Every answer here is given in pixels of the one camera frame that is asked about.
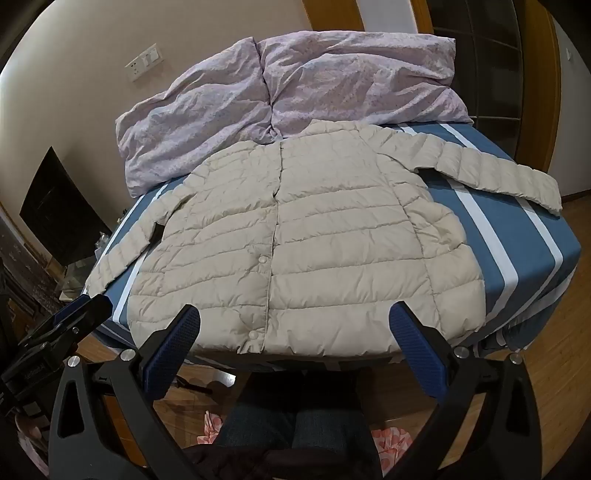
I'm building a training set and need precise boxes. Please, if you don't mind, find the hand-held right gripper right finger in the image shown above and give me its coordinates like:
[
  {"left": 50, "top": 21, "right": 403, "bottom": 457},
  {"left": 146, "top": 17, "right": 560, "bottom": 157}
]
[{"left": 383, "top": 301, "right": 543, "bottom": 480}]

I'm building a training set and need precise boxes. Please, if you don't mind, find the pink floral duvet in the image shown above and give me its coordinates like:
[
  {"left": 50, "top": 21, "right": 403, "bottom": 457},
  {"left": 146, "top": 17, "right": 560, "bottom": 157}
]
[{"left": 115, "top": 30, "right": 474, "bottom": 197}]

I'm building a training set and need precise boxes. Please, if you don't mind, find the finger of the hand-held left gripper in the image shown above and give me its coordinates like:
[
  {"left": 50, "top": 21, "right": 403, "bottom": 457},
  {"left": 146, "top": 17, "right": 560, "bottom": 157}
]
[{"left": 18, "top": 294, "right": 113, "bottom": 355}]

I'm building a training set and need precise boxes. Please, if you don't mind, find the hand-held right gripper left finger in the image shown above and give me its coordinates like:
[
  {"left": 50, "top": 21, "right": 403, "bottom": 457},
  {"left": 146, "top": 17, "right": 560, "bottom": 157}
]
[{"left": 48, "top": 304, "right": 204, "bottom": 480}]

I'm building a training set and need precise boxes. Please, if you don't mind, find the dark glass door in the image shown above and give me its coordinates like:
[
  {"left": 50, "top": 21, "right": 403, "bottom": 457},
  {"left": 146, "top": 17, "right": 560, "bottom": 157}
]
[{"left": 429, "top": 0, "right": 555, "bottom": 136}]

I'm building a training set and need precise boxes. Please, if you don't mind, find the blue white-striped bed sheet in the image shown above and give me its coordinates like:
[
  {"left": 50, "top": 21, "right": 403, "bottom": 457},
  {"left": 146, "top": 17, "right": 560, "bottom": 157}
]
[{"left": 83, "top": 117, "right": 583, "bottom": 372}]

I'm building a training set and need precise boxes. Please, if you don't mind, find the pink floral slipper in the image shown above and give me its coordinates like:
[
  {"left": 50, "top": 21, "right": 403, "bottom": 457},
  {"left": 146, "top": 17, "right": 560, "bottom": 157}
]
[
  {"left": 198, "top": 410, "right": 228, "bottom": 445},
  {"left": 369, "top": 427, "right": 413, "bottom": 463}
]

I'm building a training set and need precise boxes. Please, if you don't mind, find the black flat panel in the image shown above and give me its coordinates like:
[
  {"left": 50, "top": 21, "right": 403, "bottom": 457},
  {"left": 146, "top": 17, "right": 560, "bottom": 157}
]
[{"left": 19, "top": 147, "right": 114, "bottom": 267}]

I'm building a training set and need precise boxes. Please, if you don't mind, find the wooden wall trim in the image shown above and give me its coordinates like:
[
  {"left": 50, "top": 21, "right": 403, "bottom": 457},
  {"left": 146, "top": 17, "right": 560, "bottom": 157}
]
[{"left": 302, "top": 0, "right": 371, "bottom": 49}]

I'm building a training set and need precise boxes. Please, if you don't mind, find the beige puffer jacket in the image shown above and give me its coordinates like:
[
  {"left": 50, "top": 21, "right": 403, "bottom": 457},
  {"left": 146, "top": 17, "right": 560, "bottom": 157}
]
[{"left": 85, "top": 119, "right": 563, "bottom": 358}]

